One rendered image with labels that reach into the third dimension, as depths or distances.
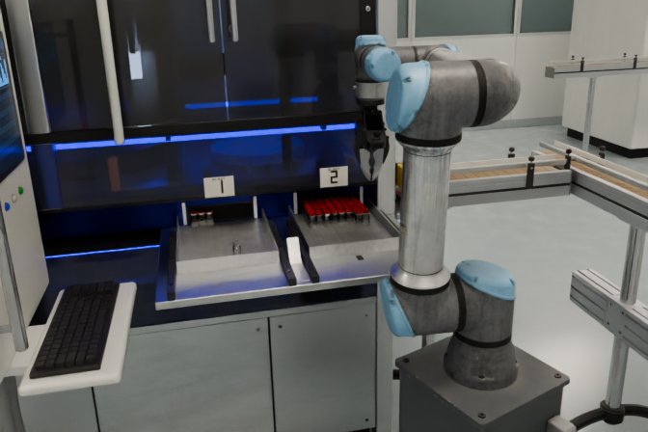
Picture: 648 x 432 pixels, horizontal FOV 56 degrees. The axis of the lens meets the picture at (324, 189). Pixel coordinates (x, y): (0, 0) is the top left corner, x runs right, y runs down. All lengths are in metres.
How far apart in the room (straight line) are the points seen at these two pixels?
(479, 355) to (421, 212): 0.34
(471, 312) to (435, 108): 0.42
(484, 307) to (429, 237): 0.19
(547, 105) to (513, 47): 0.83
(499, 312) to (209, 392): 1.13
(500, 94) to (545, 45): 6.40
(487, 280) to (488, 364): 0.18
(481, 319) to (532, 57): 6.27
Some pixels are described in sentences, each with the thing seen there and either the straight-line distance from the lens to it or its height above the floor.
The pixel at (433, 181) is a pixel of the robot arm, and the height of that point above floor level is 1.23.
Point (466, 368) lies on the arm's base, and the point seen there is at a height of 0.83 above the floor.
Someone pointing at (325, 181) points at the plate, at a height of 1.01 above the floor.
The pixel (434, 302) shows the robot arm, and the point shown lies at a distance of 1.19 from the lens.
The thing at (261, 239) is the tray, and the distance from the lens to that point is 1.76.
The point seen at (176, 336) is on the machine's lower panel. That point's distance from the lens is 1.98.
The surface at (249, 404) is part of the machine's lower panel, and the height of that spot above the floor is 0.27.
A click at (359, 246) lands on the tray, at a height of 0.90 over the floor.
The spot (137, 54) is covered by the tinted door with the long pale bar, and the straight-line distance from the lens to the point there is 1.73.
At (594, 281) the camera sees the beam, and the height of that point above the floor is 0.55.
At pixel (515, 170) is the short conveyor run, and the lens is 2.28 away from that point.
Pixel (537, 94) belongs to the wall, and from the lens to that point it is 7.50.
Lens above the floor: 1.55
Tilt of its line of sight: 18 degrees down
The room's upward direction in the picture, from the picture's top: 1 degrees counter-clockwise
